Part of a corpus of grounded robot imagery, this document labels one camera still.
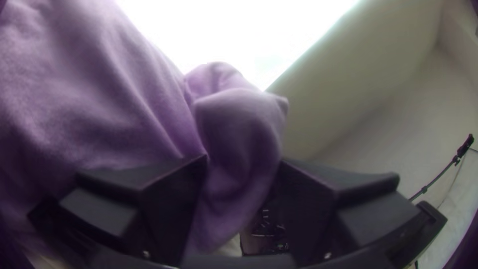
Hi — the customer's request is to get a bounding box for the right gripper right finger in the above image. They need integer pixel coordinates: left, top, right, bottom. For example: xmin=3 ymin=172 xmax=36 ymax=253
xmin=275 ymin=158 xmax=423 ymax=268

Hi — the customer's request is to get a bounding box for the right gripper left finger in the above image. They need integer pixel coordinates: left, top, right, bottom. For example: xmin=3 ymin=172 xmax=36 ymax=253
xmin=58 ymin=154 xmax=209 ymax=267

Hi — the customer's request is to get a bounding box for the dark t-shirt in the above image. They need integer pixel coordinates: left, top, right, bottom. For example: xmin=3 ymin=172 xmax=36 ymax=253
xmin=0 ymin=0 xmax=290 ymax=269

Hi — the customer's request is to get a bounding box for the black tripod stand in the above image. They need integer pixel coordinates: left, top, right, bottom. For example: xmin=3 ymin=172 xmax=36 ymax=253
xmin=409 ymin=134 xmax=476 ymax=203

